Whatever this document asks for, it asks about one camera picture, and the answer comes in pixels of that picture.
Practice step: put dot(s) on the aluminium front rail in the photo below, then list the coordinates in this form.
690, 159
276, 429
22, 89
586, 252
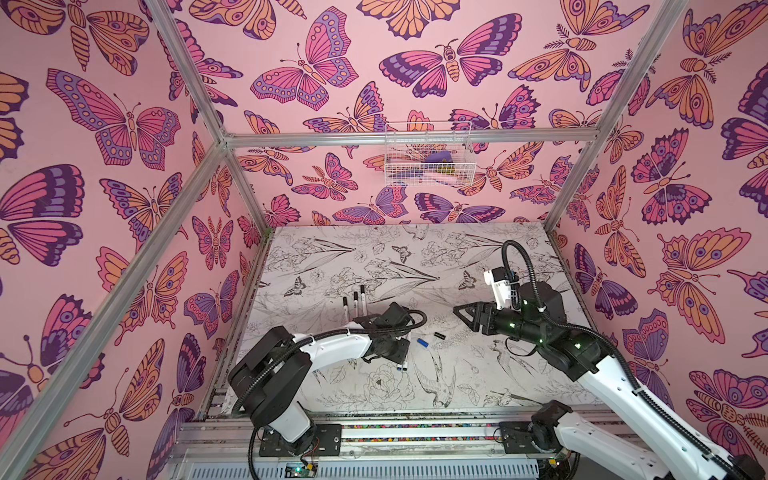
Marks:
228, 448

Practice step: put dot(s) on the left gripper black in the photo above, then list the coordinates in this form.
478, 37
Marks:
403, 350

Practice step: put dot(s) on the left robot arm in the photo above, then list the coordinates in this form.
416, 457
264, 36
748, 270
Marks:
268, 378

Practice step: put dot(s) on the purple item in basket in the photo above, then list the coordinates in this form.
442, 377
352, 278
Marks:
440, 157

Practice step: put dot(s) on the white vented cable duct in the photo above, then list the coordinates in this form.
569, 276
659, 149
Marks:
413, 469

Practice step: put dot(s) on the aluminium frame back crossbar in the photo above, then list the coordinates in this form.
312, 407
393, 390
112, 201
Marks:
426, 137

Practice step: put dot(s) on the aluminium frame left post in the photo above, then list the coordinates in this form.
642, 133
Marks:
166, 26

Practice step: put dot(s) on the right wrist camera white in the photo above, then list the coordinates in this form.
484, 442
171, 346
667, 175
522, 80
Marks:
505, 287

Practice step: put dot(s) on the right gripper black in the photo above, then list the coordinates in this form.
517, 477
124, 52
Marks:
489, 318

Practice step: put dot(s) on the aluminium frame diagonal bar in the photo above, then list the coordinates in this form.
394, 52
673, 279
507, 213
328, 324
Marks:
50, 405

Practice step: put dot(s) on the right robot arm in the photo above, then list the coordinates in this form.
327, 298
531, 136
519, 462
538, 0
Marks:
671, 449

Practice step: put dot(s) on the white wire basket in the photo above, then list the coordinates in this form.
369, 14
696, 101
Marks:
404, 162

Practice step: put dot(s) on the small green circuit board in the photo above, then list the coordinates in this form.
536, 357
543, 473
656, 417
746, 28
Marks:
299, 470

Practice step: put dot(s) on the aluminium frame right post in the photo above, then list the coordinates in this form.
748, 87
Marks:
650, 46

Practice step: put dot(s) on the aluminium frame post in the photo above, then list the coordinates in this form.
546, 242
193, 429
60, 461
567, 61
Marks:
650, 46
166, 26

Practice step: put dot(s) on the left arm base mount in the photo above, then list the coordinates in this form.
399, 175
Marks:
320, 440

